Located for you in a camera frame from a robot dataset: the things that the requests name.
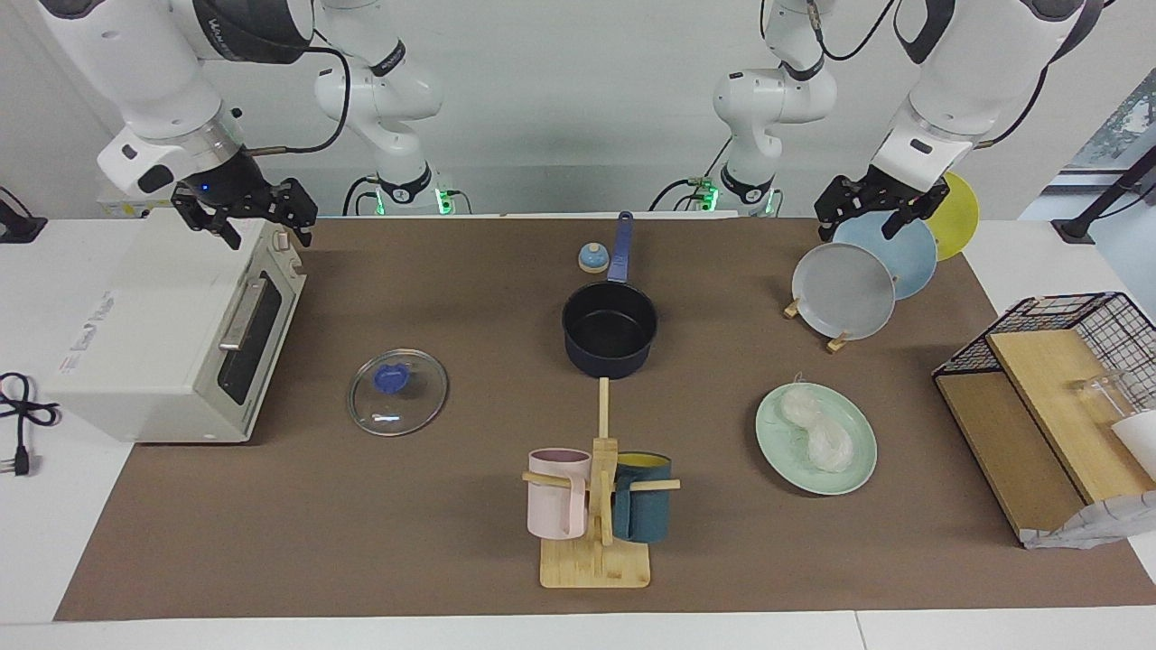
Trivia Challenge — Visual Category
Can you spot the black pot with blue handle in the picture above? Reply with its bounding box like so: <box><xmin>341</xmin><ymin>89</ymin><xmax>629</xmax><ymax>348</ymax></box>
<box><xmin>562</xmin><ymin>211</ymin><xmax>659</xmax><ymax>380</ymax></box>

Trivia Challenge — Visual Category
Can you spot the white toaster oven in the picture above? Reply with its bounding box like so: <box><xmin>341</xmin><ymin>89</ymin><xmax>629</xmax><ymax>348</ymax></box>
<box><xmin>41</xmin><ymin>209</ymin><xmax>308</xmax><ymax>445</ymax></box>

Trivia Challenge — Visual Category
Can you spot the light wooden board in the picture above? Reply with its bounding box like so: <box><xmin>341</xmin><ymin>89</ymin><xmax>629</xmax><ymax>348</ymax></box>
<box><xmin>986</xmin><ymin>329</ymin><xmax>1156</xmax><ymax>505</ymax></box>

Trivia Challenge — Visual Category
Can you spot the light blue plate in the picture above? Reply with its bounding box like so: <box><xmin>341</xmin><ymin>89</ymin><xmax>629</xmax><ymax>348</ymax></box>
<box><xmin>833</xmin><ymin>213</ymin><xmax>938</xmax><ymax>301</ymax></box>

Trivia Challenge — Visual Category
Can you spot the grey plate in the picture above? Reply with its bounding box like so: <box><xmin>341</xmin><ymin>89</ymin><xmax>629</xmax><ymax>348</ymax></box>
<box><xmin>792</xmin><ymin>242</ymin><xmax>897</xmax><ymax>341</ymax></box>

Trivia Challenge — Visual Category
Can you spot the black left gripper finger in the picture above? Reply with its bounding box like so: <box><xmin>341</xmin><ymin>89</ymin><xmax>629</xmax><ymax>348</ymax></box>
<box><xmin>883</xmin><ymin>184</ymin><xmax>950</xmax><ymax>241</ymax></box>
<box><xmin>815</xmin><ymin>177</ymin><xmax>857</xmax><ymax>243</ymax></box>

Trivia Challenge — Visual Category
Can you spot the black right base cable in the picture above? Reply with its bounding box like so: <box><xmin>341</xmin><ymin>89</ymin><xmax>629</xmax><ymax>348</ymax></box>
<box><xmin>342</xmin><ymin>175</ymin><xmax>382</xmax><ymax>218</ymax></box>

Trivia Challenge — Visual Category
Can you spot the dark brown wooden board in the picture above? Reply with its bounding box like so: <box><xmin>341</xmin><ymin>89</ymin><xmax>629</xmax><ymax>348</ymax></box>
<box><xmin>936</xmin><ymin>370</ymin><xmax>1089</xmax><ymax>541</ymax></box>

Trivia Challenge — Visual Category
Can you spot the black base cable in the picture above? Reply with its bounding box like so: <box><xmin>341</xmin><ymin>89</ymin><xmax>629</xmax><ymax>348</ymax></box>
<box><xmin>650</xmin><ymin>135</ymin><xmax>734</xmax><ymax>214</ymax></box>
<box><xmin>342</xmin><ymin>175</ymin><xmax>382</xmax><ymax>218</ymax></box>

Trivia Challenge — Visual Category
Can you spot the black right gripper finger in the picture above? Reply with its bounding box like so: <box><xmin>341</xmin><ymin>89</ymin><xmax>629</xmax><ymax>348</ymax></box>
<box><xmin>268</xmin><ymin>178</ymin><xmax>320</xmax><ymax>247</ymax></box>
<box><xmin>172</xmin><ymin>185</ymin><xmax>244</xmax><ymax>252</ymax></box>

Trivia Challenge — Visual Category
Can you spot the wooden mug tree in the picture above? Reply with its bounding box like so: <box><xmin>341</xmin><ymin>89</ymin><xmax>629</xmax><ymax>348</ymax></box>
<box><xmin>522</xmin><ymin>377</ymin><xmax>681</xmax><ymax>590</ymax></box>

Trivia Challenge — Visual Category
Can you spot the wooden plate rack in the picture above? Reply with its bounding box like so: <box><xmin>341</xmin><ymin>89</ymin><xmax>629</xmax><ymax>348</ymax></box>
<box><xmin>784</xmin><ymin>293</ymin><xmax>852</xmax><ymax>354</ymax></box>

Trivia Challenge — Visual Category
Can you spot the black left base cable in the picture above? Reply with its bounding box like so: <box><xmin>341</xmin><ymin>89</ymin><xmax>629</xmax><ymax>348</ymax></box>
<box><xmin>650</xmin><ymin>135</ymin><xmax>734</xmax><ymax>214</ymax></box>

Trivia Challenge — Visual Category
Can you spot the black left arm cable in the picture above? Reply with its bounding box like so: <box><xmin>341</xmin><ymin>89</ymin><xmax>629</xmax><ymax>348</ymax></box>
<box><xmin>759</xmin><ymin>0</ymin><xmax>1050</xmax><ymax>151</ymax></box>

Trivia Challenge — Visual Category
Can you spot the black power cable with plug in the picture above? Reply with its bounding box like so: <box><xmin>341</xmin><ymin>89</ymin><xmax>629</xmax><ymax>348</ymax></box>
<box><xmin>0</xmin><ymin>372</ymin><xmax>61</xmax><ymax>478</ymax></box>

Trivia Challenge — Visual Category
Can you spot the glass lid with blue knob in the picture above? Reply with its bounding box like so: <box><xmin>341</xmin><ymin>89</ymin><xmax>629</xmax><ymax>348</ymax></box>
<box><xmin>348</xmin><ymin>348</ymin><xmax>450</xmax><ymax>438</ymax></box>

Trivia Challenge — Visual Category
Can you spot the white cup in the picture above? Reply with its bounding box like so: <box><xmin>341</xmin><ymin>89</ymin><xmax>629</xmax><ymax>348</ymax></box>
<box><xmin>1111</xmin><ymin>411</ymin><xmax>1156</xmax><ymax>479</ymax></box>

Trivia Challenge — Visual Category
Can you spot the pink mug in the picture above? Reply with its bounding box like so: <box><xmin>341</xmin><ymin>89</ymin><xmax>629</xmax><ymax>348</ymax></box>
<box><xmin>527</xmin><ymin>448</ymin><xmax>592</xmax><ymax>541</ymax></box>

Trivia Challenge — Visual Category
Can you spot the light green plate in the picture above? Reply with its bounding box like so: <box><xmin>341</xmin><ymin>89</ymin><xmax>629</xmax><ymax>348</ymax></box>
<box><xmin>755</xmin><ymin>382</ymin><xmax>879</xmax><ymax>497</ymax></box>

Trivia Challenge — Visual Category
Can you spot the black clamp stand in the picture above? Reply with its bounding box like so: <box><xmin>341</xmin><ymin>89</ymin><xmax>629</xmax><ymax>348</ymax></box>
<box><xmin>0</xmin><ymin>187</ymin><xmax>48</xmax><ymax>245</ymax></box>
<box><xmin>1052</xmin><ymin>144</ymin><xmax>1156</xmax><ymax>245</ymax></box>

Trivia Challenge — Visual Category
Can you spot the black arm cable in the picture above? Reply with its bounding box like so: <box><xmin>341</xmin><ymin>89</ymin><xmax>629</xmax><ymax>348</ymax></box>
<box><xmin>759</xmin><ymin>0</ymin><xmax>1050</xmax><ymax>151</ymax></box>
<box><xmin>248</xmin><ymin>45</ymin><xmax>351</xmax><ymax>156</ymax></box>

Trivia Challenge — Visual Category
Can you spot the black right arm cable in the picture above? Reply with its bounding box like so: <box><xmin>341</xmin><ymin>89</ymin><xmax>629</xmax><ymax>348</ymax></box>
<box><xmin>248</xmin><ymin>45</ymin><xmax>351</xmax><ymax>156</ymax></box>

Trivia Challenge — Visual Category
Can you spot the clear glass cup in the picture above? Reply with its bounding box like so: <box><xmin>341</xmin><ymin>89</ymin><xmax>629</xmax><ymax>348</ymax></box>
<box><xmin>1073</xmin><ymin>370</ymin><xmax>1141</xmax><ymax>425</ymax></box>

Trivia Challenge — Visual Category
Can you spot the brown table mat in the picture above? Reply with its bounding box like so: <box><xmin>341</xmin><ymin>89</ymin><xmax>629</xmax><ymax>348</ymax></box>
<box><xmin>54</xmin><ymin>217</ymin><xmax>1156</xmax><ymax>622</ymax></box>

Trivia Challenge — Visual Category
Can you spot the yellow plate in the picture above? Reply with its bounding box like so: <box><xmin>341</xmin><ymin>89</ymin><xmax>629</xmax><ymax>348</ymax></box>
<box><xmin>923</xmin><ymin>172</ymin><xmax>980</xmax><ymax>263</ymax></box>

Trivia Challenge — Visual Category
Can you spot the black wire basket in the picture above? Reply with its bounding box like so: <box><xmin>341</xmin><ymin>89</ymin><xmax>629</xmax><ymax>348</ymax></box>
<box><xmin>933</xmin><ymin>292</ymin><xmax>1156</xmax><ymax>425</ymax></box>

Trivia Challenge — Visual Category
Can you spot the dark teal mug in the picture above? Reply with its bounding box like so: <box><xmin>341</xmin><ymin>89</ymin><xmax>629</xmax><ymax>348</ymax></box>
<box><xmin>612</xmin><ymin>451</ymin><xmax>674</xmax><ymax>544</ymax></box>

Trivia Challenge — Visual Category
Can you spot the grey white plastic bag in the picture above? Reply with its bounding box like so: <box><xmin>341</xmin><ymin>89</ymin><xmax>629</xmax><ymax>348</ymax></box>
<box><xmin>1021</xmin><ymin>490</ymin><xmax>1156</xmax><ymax>551</ymax></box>

